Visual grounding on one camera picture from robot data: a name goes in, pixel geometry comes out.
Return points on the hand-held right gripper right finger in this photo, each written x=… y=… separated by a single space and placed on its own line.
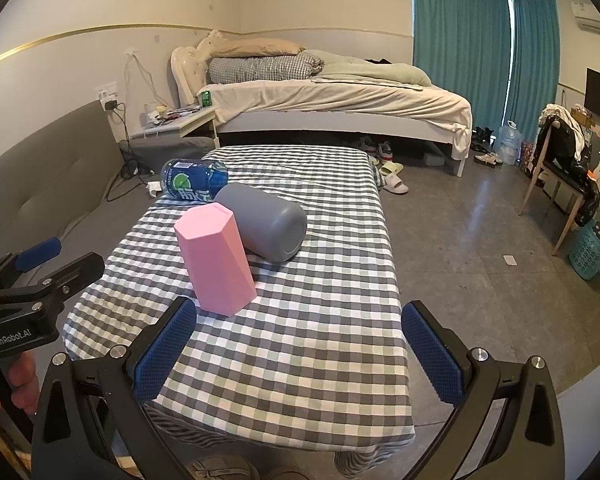
x=432 y=355

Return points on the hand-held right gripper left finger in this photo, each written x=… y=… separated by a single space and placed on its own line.
x=162 y=355

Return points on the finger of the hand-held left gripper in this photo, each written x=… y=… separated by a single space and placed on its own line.
x=37 y=253
x=75 y=267

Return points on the pink hexagonal cup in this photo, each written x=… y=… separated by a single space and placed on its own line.
x=212 y=260

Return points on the grey cup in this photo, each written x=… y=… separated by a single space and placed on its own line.
x=267 y=220

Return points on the person's left hand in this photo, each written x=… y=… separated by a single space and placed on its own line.
x=24 y=385

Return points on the grey upholstered sofa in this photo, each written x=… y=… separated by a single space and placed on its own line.
x=35 y=180

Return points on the white crumpled tissue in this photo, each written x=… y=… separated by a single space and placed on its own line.
x=155 y=189

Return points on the white paper scrap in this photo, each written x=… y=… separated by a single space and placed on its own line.
x=510 y=259

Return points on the grey shoe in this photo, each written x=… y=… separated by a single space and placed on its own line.
x=220 y=470

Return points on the grey checked tablecloth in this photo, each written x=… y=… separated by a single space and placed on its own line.
x=305 y=335

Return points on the blue green plastic bottle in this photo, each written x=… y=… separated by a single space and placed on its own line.
x=190 y=180

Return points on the white nightstand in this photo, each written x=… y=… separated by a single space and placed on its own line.
x=180 y=127

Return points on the beige slippers pair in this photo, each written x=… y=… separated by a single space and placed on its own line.
x=395 y=184

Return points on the blue laundry basket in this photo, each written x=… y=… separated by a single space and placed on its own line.
x=590 y=255

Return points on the pale green slipper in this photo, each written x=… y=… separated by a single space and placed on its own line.
x=392 y=167

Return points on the wooden chair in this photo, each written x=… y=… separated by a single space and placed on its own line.
x=535 y=180

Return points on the white sneakers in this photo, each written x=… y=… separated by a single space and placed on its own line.
x=489 y=159

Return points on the grey sneakers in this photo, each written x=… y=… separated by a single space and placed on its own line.
x=377 y=149

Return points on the green box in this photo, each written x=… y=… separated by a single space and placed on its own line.
x=206 y=98

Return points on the black shoes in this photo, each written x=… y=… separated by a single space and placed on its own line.
x=481 y=139

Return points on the clear water jug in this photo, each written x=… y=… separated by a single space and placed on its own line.
x=508 y=145

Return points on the black jacket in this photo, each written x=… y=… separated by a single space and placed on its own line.
x=565 y=145

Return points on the white bed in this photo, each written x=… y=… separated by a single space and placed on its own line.
x=330 y=122

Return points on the beige bed sheet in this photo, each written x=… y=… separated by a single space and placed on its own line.
x=340 y=97

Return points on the white garment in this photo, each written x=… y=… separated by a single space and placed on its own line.
x=567 y=115

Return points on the checked folded quilt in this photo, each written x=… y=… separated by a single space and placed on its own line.
x=265 y=67

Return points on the beige pillow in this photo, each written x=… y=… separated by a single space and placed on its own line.
x=255 y=47

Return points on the pale green blanket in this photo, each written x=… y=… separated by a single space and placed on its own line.
x=375 y=72

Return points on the narrow teal curtain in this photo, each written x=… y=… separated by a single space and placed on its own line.
x=532 y=60

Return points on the wide teal curtain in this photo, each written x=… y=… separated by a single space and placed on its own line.
x=460 y=25

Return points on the white air conditioner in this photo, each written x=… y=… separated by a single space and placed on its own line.
x=590 y=20

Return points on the white wall socket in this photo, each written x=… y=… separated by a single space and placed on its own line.
x=106 y=92

